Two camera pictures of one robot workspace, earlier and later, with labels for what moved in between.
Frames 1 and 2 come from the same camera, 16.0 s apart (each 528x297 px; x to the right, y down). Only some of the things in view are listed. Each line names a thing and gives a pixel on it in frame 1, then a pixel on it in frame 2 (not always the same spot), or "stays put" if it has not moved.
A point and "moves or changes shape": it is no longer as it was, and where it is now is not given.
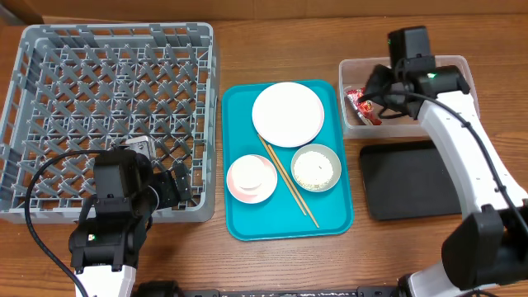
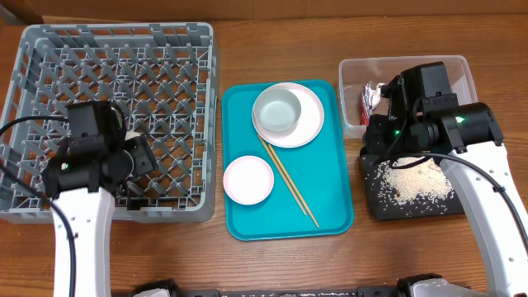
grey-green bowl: (316, 167) -> (277, 110)
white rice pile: (313, 170) -> (417, 187)
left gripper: (172, 195) -> (147, 161)
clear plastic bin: (361, 120) stays put
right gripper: (380, 82) -> (378, 134)
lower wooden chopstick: (293, 186) stays put
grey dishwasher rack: (79, 90) stays put
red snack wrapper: (364, 108) moves or changes shape
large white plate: (288, 114) stays put
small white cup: (248, 173) -> (130, 134)
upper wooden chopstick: (281, 173) stays put
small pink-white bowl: (252, 179) stays put
